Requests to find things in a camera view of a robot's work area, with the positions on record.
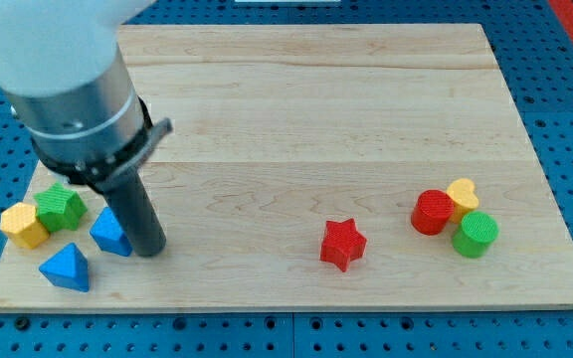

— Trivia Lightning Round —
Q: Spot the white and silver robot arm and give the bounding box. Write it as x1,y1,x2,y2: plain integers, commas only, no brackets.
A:
0,0,171,193

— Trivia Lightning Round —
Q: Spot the red star block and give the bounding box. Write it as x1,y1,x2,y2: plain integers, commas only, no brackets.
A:
319,218,367,272

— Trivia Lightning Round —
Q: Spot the blue cube block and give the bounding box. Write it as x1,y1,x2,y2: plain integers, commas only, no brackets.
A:
89,207,132,257

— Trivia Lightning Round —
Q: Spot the green star block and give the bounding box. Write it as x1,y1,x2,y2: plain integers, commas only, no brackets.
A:
34,183,88,233

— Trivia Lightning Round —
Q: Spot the light wooden board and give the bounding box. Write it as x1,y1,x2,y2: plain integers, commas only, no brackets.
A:
0,24,573,314

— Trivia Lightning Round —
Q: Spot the red cylinder block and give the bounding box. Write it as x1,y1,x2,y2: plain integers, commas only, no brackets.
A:
411,189,455,236

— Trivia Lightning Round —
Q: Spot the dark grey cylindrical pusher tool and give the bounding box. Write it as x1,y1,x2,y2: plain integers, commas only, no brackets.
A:
101,171,166,257

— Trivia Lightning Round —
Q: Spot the yellow heart block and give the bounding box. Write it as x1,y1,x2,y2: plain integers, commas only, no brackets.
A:
446,178,479,224

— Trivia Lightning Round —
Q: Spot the green cylinder block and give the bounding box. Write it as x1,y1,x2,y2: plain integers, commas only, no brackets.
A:
452,211,499,259

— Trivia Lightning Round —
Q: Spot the blue triangular block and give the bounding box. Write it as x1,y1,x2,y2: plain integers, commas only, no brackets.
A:
39,243,90,292

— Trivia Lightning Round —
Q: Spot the yellow hexagon block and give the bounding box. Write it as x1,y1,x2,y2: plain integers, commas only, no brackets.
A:
0,202,50,250

